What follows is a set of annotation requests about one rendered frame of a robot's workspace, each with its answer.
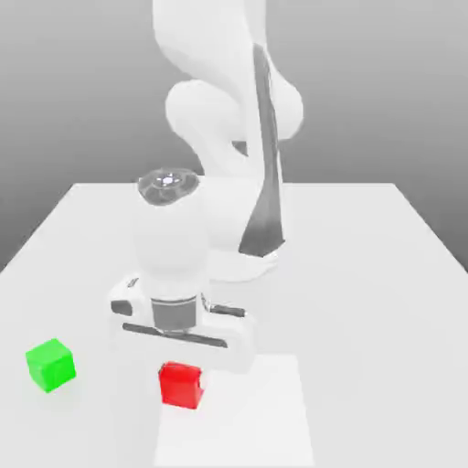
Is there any small green cube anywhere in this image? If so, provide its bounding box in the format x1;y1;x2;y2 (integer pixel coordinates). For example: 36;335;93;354
25;337;78;395

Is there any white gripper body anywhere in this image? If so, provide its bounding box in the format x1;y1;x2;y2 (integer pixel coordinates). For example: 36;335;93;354
108;313;258;376

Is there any small red cube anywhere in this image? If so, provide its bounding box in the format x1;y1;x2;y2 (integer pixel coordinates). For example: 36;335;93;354
157;360;206;410

